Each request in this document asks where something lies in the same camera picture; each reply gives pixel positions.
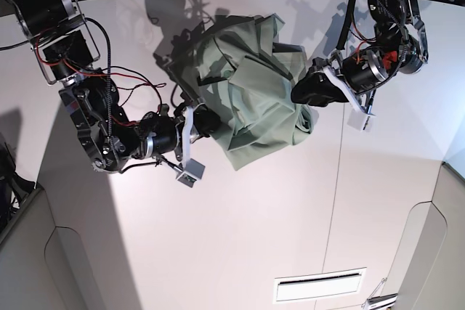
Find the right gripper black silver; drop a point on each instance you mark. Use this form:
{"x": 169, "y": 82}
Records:
{"x": 160, "y": 134}

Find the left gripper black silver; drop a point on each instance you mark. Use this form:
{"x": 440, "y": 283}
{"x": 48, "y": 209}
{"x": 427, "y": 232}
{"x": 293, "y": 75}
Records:
{"x": 352, "y": 80}

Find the light green T-shirt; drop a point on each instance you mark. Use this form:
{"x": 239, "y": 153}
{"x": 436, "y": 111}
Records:
{"x": 240, "y": 71}

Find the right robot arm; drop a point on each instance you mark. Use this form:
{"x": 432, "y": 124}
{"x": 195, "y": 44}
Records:
{"x": 66, "y": 52}

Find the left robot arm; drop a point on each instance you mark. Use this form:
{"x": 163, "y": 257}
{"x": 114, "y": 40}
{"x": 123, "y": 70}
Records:
{"x": 398, "y": 28}

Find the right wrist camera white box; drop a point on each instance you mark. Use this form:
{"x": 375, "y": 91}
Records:
{"x": 191, "y": 172}

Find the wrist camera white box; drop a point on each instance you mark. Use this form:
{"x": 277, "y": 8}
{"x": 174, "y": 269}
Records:
{"x": 360, "y": 121}
{"x": 191, "y": 172}

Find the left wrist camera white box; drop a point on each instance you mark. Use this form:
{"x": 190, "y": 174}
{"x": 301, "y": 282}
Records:
{"x": 360, "y": 121}

